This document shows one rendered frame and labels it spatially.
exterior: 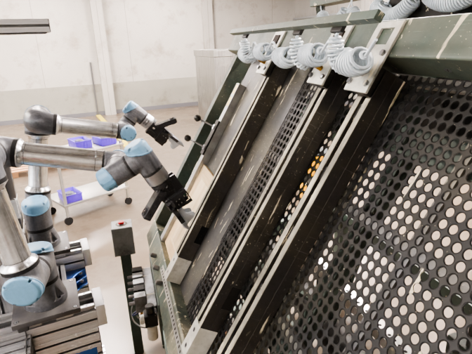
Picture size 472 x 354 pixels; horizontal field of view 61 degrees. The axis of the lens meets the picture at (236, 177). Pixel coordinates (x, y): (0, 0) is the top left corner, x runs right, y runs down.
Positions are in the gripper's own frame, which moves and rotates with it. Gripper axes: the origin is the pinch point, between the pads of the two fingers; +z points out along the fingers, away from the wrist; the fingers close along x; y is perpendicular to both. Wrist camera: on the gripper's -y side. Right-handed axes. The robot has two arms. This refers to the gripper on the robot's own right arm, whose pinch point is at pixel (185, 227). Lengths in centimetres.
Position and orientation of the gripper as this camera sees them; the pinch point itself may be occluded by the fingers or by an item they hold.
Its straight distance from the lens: 143.2
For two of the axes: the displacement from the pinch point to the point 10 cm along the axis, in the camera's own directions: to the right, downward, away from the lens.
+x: -4.3, -2.8, 8.6
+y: 7.9, -5.9, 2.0
